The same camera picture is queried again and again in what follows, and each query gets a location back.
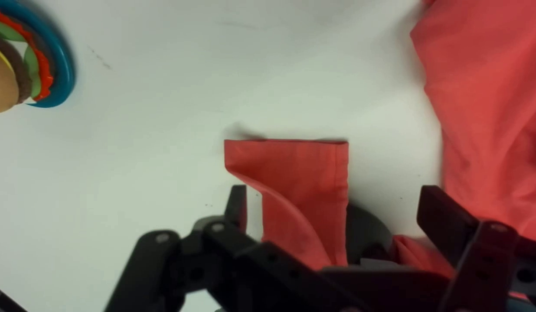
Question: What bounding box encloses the toy hamburger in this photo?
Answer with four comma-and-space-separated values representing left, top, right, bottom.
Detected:
0, 8, 56, 117

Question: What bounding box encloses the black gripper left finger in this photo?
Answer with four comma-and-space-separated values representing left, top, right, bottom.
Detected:
103, 184, 363, 312

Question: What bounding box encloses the orange printed shirt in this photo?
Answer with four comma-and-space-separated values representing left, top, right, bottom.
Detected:
223, 0, 536, 283

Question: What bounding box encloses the teal small plate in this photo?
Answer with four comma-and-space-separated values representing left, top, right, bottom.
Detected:
0, 0, 79, 112

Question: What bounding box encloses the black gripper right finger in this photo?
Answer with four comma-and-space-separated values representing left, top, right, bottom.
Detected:
417, 184, 536, 312

